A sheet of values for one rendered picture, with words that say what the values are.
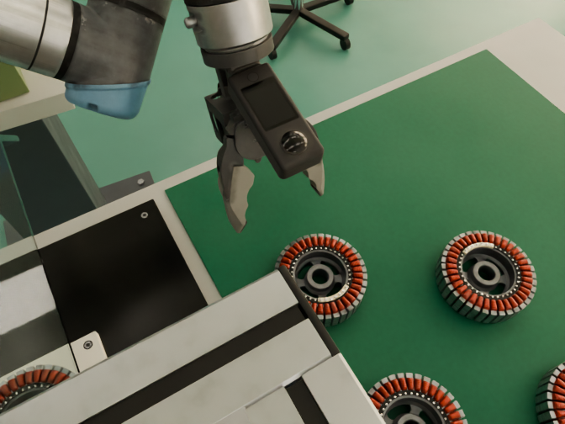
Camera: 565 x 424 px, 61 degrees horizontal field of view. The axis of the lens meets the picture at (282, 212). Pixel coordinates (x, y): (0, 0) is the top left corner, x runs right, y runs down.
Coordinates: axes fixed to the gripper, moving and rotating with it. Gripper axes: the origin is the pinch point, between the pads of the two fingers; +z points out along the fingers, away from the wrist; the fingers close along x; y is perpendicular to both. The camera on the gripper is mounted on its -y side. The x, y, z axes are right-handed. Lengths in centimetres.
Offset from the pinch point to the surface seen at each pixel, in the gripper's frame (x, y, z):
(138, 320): 20.1, 0.5, 6.1
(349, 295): -2.6, -9.1, 8.1
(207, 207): 6.5, 12.2, 3.4
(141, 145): 6, 119, 40
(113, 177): 19, 111, 44
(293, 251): 0.3, -1.5, 5.0
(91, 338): 25.3, 0.0, 5.1
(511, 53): -54, 16, 2
